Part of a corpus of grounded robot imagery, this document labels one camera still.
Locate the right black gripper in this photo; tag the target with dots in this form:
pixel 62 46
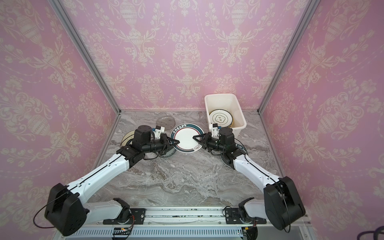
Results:
pixel 206 141

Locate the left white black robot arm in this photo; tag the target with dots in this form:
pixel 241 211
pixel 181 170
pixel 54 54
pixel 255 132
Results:
pixel 68 207

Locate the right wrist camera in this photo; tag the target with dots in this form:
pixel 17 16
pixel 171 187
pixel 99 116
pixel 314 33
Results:
pixel 215 130

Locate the corner aluminium post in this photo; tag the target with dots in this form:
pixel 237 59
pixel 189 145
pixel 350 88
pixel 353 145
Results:
pixel 75 36
pixel 296 37

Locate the white plate green lettered rim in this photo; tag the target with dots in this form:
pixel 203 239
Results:
pixel 229 154

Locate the white plate green cloud motif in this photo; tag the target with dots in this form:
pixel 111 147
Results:
pixel 221 117

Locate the cream plate with willow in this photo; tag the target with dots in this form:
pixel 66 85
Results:
pixel 127 137

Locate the grey smoked glass plate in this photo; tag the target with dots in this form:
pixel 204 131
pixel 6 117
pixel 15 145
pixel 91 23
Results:
pixel 168 122

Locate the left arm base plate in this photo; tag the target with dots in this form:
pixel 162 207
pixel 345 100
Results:
pixel 135 216

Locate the right corner aluminium post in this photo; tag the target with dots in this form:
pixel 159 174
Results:
pixel 296 37

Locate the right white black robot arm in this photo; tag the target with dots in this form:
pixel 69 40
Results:
pixel 282 203

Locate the blue floral patterned plate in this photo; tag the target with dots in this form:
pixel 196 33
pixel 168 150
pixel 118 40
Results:
pixel 169 154

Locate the aluminium mounting rail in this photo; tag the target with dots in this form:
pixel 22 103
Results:
pixel 192 223

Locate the white plate green red rim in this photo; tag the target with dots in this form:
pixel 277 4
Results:
pixel 184 133

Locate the left corner aluminium post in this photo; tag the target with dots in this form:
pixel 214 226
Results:
pixel 75 36

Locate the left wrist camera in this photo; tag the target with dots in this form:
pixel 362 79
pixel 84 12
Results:
pixel 157 131

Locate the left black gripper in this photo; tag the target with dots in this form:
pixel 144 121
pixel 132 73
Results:
pixel 167 146

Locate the white plastic bin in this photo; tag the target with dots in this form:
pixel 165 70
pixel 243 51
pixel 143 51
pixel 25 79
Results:
pixel 230 103

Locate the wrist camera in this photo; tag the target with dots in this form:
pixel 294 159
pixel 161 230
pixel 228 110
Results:
pixel 215 130
pixel 157 131

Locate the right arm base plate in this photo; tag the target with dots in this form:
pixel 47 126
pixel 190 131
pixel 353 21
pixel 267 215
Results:
pixel 234 216

